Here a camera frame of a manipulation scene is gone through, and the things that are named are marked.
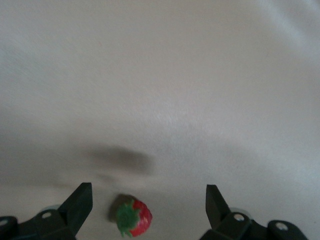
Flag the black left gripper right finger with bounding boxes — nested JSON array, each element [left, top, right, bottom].
[[199, 184, 310, 240]]

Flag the red strawberry green calyx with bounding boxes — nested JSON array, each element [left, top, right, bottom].
[[115, 193, 153, 238]]

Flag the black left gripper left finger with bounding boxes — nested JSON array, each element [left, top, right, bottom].
[[0, 182, 94, 240]]

